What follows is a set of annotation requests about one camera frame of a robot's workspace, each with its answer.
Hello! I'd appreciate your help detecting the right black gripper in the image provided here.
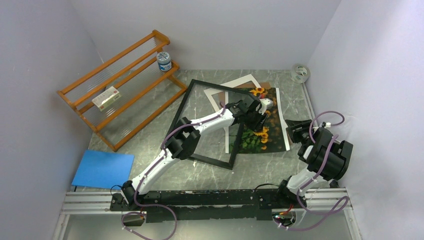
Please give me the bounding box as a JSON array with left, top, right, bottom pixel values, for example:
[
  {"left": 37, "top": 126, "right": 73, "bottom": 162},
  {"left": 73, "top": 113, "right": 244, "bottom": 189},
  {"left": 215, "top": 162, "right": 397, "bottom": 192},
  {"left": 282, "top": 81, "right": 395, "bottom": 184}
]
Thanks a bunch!
[{"left": 284, "top": 119, "right": 314, "bottom": 145}]

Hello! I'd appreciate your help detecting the sunflower photo print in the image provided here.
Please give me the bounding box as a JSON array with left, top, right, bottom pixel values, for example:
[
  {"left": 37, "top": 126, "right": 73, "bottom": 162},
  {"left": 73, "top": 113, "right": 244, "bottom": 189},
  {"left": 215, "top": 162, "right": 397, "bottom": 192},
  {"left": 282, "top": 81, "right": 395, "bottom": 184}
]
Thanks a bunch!
[{"left": 237, "top": 87, "right": 291, "bottom": 154}]

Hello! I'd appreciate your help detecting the white mat board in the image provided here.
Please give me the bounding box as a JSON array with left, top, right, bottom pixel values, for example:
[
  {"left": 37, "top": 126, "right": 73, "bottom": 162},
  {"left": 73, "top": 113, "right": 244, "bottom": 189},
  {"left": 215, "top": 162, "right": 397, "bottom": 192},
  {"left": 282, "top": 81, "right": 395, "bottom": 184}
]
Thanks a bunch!
[{"left": 204, "top": 74, "right": 290, "bottom": 154}]

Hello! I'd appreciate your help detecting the black picture frame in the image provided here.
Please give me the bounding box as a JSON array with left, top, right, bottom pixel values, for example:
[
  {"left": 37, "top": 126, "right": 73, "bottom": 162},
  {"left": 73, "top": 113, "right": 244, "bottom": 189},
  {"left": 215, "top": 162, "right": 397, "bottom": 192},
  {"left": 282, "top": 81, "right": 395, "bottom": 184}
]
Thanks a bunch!
[{"left": 168, "top": 79, "right": 249, "bottom": 170}]

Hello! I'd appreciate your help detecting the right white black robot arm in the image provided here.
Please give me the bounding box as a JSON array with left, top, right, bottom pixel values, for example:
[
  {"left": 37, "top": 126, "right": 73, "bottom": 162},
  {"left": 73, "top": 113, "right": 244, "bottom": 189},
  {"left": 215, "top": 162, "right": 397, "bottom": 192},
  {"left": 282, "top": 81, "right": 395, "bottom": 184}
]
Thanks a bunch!
[{"left": 274, "top": 120, "right": 354, "bottom": 208}]

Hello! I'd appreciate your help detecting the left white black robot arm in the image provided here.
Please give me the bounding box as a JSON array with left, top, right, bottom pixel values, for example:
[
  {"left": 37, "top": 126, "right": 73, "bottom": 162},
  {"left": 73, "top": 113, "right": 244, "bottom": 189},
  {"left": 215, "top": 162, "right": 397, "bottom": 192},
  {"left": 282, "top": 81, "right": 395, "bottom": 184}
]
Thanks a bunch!
[{"left": 121, "top": 93, "right": 274, "bottom": 210}]

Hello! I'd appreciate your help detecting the clear tape roll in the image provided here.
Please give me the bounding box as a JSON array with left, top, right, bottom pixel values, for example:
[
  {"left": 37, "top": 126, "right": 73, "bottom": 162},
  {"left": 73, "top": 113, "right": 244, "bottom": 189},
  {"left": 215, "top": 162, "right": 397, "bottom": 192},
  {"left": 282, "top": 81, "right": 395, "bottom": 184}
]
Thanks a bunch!
[{"left": 290, "top": 63, "right": 311, "bottom": 84}]

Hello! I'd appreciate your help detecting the blue white jar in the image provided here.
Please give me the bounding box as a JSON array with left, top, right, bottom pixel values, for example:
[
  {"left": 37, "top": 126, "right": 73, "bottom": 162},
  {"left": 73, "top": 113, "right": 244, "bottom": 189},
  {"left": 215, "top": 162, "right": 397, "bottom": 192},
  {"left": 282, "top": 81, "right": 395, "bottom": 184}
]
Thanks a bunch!
[{"left": 156, "top": 51, "right": 172, "bottom": 72}]

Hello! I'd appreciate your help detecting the orange wooden rack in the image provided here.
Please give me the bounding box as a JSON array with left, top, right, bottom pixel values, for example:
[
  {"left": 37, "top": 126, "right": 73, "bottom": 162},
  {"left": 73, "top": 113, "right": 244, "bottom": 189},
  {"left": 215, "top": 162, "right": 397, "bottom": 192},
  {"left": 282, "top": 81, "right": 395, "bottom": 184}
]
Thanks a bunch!
[{"left": 57, "top": 30, "right": 188, "bottom": 151}]

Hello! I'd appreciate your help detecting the white red small box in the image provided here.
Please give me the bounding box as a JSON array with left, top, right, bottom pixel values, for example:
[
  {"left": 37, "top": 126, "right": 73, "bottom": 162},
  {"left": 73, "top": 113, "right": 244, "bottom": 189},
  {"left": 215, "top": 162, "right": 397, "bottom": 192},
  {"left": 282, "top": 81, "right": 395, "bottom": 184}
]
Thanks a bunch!
[{"left": 91, "top": 86, "right": 122, "bottom": 112}]

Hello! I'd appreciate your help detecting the blue paper sheet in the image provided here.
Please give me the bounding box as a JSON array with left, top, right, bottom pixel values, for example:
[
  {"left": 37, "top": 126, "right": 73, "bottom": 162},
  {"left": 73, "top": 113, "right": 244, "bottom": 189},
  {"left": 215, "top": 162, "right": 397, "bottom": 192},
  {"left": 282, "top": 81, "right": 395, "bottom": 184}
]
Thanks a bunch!
[{"left": 71, "top": 150, "right": 135, "bottom": 189}]

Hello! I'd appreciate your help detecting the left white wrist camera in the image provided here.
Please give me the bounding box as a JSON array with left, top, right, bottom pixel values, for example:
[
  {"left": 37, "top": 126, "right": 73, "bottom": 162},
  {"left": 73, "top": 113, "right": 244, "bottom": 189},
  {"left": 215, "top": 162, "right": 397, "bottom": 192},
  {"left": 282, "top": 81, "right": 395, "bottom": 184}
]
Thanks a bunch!
[{"left": 258, "top": 98, "right": 274, "bottom": 115}]

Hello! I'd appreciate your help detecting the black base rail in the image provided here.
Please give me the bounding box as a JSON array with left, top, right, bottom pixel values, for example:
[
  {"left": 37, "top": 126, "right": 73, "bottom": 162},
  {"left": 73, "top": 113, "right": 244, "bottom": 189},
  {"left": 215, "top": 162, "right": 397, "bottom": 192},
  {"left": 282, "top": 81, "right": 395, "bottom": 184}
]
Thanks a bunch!
[{"left": 109, "top": 188, "right": 301, "bottom": 223}]

